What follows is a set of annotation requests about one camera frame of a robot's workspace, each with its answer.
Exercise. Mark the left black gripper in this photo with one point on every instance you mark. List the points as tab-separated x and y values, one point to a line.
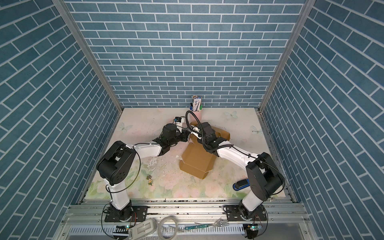
185	134

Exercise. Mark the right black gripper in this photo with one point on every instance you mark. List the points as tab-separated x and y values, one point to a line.
200	140

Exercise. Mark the brown cardboard paper box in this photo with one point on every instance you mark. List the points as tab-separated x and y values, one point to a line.
196	161

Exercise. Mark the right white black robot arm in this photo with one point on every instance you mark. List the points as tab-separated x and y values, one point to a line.
264	177

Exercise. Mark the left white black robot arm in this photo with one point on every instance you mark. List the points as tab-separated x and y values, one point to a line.
115	164

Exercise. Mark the pink pen holder cup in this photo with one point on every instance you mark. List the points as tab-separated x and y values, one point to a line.
198	114

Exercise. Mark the floral table mat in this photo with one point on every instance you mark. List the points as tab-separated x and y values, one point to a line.
141	125

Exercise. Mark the blue black stapler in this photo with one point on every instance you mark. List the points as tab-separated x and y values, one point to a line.
240	185

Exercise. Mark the silver fork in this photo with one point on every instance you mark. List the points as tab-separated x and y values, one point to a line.
218	223

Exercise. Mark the white plastic device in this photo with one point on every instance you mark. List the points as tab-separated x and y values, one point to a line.
143	229

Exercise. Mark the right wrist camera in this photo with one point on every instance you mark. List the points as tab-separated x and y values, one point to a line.
196	132

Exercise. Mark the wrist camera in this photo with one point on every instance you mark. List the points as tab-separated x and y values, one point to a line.
196	132
179	121

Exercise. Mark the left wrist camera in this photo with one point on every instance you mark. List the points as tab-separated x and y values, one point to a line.
179	121

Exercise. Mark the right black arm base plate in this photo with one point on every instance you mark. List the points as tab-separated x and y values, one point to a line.
236	213

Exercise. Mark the aluminium frame rail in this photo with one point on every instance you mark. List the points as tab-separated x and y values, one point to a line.
88	215

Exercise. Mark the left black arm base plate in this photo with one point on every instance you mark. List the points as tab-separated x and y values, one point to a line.
130	214

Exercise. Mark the green handled tool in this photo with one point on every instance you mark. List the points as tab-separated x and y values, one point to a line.
196	227

